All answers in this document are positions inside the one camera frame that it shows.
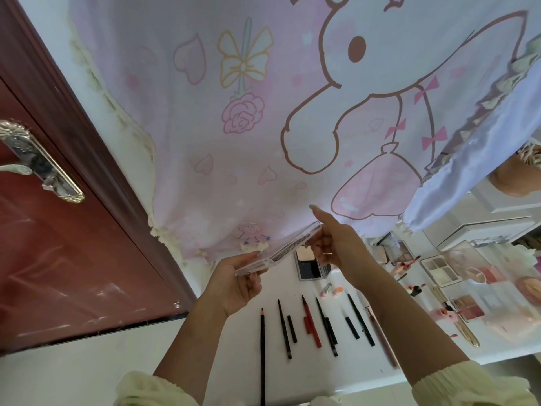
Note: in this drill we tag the person's right hand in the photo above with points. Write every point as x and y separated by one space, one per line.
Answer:
342 247

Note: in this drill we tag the person's left hand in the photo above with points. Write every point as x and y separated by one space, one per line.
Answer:
228 287

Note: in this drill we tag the lavender rectangular palette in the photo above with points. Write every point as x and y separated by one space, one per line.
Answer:
308 266

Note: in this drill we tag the small pink tube cap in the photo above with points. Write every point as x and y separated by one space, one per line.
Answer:
338 291

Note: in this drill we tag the white square compact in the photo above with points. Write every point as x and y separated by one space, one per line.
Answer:
393 247

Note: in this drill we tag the white false eyelash tray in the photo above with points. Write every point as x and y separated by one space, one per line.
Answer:
279 249

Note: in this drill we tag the short black pencil cap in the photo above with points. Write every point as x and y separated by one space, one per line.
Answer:
351 327
292 328

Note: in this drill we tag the red lip pencil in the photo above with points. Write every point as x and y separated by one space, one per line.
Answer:
311 321

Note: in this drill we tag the tan eyeshadow palette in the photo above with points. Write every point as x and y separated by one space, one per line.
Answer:
439 270

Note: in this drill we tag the small round white jar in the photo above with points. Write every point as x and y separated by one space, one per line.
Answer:
476 275

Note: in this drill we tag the small brown quad eyeshadow palette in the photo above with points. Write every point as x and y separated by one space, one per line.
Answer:
467 307

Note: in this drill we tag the pink blush pan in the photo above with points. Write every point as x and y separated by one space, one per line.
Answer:
490 273

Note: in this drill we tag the pink foundation tube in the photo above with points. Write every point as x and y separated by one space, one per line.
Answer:
507 321

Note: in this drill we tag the pink cushion compact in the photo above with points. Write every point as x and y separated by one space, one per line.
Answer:
531 290

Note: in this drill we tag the person's left forearm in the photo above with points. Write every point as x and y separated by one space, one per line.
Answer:
190 351

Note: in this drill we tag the person's right forearm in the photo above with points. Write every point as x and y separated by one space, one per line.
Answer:
414 325

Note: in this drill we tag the white table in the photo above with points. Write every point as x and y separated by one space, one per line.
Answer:
232 359

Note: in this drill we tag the white shelf unit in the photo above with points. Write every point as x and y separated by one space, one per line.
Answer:
499 207

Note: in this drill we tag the reddish brown door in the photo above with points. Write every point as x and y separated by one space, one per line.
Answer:
59 266

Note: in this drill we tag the pink cartoon print cloth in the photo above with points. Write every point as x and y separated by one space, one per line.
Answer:
169 122

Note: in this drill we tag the terracotta pot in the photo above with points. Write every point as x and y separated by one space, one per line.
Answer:
516 175

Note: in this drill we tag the bunch of cotton swabs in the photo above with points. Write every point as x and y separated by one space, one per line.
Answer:
531 152

